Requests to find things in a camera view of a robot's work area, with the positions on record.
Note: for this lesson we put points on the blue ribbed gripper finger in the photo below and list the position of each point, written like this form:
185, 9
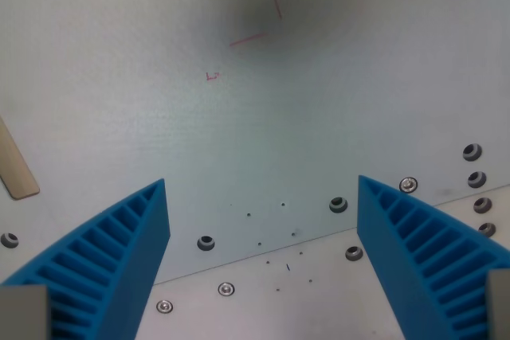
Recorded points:
119, 260
414, 252

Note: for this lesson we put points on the silver flat-head screw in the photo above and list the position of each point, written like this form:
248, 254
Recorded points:
164, 307
226, 289
408, 184

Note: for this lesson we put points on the beige wooden strip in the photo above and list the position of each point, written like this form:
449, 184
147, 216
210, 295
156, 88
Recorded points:
14, 161

